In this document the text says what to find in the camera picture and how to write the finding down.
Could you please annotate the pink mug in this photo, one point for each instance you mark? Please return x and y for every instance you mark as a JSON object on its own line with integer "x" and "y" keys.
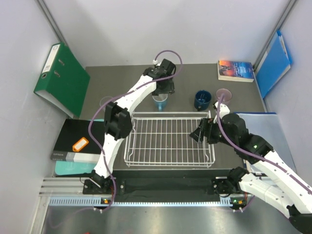
{"x": 225, "y": 93}

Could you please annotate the black book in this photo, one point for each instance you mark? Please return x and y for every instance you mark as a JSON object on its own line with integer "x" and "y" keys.
{"x": 72, "y": 131}

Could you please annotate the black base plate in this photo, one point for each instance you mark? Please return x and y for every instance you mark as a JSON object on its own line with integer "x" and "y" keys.
{"x": 170, "y": 185}

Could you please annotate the green ring binder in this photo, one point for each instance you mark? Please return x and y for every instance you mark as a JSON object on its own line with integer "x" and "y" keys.
{"x": 63, "y": 81}

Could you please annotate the white wire dish rack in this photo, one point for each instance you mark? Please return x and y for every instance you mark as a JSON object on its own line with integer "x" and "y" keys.
{"x": 162, "y": 139}

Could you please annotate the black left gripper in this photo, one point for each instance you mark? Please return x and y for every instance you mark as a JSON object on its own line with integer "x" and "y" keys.
{"x": 168, "y": 89}

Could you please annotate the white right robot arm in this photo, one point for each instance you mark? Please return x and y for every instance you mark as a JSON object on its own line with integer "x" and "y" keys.
{"x": 289, "y": 194}

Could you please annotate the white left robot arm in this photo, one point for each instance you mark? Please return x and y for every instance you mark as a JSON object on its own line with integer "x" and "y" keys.
{"x": 155, "y": 80}

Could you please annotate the light blue mug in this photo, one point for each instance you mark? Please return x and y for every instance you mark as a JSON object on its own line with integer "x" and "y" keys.
{"x": 160, "y": 101}

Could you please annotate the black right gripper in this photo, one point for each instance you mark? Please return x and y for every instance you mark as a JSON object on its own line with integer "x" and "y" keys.
{"x": 206, "y": 127}

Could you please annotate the orange key tag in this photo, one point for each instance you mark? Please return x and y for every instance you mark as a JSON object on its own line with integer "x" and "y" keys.
{"x": 80, "y": 144}

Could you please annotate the white cable duct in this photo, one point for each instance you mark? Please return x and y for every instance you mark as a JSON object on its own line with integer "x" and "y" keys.
{"x": 100, "y": 202}

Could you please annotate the blue folder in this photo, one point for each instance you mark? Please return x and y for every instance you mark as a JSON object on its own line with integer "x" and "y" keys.
{"x": 275, "y": 63}

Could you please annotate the paperback book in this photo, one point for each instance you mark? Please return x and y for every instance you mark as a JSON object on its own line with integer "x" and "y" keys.
{"x": 235, "y": 71}

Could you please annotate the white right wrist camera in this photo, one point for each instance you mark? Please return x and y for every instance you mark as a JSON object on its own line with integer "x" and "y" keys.
{"x": 222, "y": 111}

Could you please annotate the dark blue mug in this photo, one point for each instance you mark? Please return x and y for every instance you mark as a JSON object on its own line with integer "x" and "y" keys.
{"x": 202, "y": 100}

